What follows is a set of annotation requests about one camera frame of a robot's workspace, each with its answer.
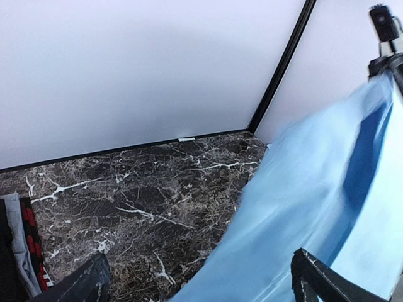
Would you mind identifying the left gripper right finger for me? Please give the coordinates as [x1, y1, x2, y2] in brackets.
[290, 248, 392, 301]

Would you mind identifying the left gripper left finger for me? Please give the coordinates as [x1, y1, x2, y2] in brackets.
[30, 252, 111, 302]

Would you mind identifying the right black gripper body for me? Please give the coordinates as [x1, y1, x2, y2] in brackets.
[368, 53, 402, 79]

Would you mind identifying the light blue long sleeve shirt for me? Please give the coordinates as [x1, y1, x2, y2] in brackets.
[173, 72, 402, 301]

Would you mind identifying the folded grey shirt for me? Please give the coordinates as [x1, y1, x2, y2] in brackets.
[1, 193, 42, 298]

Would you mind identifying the folded black red printed shirt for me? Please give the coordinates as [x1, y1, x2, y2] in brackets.
[20, 197, 54, 292]

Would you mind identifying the right black frame post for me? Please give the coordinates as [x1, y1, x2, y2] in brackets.
[246, 0, 317, 134]

